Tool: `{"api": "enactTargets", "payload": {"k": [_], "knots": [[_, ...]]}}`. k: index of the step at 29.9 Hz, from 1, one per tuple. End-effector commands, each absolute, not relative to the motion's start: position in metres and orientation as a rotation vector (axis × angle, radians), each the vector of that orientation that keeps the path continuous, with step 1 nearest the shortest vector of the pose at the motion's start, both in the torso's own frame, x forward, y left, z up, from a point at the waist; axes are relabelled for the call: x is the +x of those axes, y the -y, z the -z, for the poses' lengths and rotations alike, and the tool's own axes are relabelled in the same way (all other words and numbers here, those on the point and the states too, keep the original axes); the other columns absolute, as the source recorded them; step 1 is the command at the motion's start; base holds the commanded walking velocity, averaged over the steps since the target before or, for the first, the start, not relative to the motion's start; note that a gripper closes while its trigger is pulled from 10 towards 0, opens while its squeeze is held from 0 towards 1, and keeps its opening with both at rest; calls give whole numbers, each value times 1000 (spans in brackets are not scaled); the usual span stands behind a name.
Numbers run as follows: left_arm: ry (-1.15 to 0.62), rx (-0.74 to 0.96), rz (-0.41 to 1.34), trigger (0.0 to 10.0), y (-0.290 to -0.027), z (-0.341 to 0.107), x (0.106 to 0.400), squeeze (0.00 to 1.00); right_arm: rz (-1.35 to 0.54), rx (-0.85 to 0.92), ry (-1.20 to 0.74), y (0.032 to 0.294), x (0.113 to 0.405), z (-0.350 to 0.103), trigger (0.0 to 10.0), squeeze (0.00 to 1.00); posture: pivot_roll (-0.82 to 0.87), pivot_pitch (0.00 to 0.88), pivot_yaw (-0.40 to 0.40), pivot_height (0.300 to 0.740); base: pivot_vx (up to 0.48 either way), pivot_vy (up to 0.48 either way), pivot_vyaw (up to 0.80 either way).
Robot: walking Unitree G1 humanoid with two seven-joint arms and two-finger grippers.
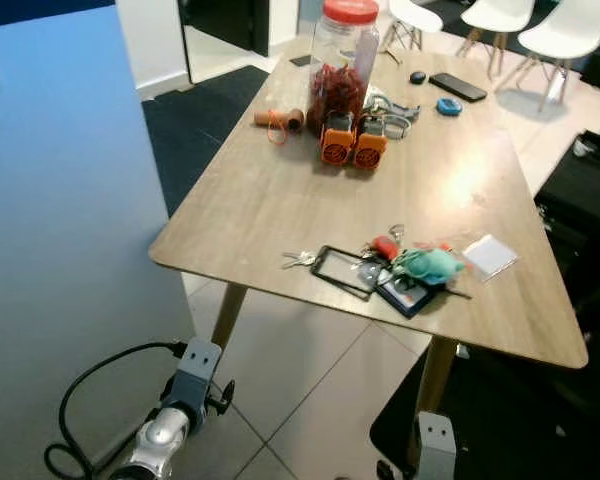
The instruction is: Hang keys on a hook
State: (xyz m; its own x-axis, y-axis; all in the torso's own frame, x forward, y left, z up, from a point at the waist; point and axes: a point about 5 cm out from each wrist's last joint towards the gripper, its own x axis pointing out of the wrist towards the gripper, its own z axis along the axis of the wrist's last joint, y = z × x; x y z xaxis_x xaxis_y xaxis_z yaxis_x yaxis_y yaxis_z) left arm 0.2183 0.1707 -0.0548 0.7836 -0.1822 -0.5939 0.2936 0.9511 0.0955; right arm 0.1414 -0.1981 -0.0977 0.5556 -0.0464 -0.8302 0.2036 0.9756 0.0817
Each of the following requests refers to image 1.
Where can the silver key bunch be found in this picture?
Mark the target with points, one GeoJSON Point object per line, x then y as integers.
{"type": "Point", "coordinates": [299, 260]}

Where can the orange tagged key bunch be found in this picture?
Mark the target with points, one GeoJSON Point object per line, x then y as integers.
{"type": "Point", "coordinates": [442, 246]}

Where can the black floor mat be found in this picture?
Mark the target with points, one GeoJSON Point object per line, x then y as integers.
{"type": "Point", "coordinates": [520, 420]}

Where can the black equipment case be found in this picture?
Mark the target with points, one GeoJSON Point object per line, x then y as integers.
{"type": "Point", "coordinates": [580, 200]}

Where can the red key fob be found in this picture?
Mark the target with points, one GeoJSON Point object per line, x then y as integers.
{"type": "Point", "coordinates": [384, 248]}

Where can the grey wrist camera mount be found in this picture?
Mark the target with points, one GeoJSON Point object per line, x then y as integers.
{"type": "Point", "coordinates": [195, 375]}
{"type": "Point", "coordinates": [437, 450]}

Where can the black carpet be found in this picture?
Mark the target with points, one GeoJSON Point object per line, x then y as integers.
{"type": "Point", "coordinates": [195, 130]}

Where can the light wooden table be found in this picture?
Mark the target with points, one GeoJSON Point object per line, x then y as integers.
{"type": "Point", "coordinates": [280, 190]}

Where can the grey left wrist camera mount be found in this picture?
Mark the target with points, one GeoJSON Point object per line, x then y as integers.
{"type": "Point", "coordinates": [195, 375]}

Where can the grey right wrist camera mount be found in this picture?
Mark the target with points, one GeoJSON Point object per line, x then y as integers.
{"type": "Point", "coordinates": [437, 450]}

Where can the small black round object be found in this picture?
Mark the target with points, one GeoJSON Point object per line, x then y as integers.
{"type": "Point", "coordinates": [418, 77]}

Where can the blue card holder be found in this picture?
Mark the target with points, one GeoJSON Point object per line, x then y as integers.
{"type": "Point", "coordinates": [408, 297]}

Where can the black badge holder frame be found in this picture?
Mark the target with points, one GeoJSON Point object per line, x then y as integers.
{"type": "Point", "coordinates": [320, 265]}

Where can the clear jar red lid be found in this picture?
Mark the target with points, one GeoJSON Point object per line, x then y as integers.
{"type": "Point", "coordinates": [342, 60]}

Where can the small silver key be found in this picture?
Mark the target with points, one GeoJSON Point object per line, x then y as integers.
{"type": "Point", "coordinates": [396, 232]}

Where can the orange boxy device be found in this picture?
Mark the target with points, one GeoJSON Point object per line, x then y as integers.
{"type": "Point", "coordinates": [369, 148]}
{"type": "Point", "coordinates": [337, 145]}

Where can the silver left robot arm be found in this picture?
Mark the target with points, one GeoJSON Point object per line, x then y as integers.
{"type": "Point", "coordinates": [160, 440]}

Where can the black smartphone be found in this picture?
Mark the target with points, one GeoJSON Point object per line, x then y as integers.
{"type": "Point", "coordinates": [457, 87]}

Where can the white card sleeve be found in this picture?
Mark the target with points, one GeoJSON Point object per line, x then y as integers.
{"type": "Point", "coordinates": [490, 256]}

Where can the white plastic chair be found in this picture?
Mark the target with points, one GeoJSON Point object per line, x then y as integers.
{"type": "Point", "coordinates": [498, 14]}
{"type": "Point", "coordinates": [570, 35]}
{"type": "Point", "coordinates": [415, 14]}

